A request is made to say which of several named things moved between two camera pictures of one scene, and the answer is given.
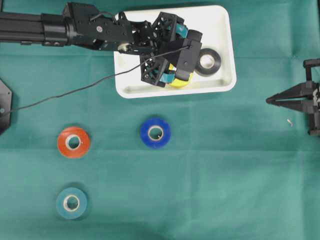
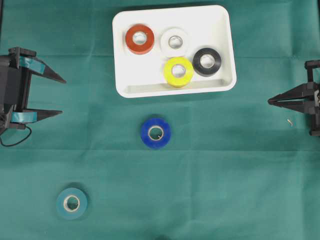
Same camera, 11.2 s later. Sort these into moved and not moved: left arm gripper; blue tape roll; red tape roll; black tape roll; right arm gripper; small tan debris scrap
Moved: left arm gripper; red tape roll
Not moved: blue tape roll; black tape roll; small tan debris scrap; right arm gripper
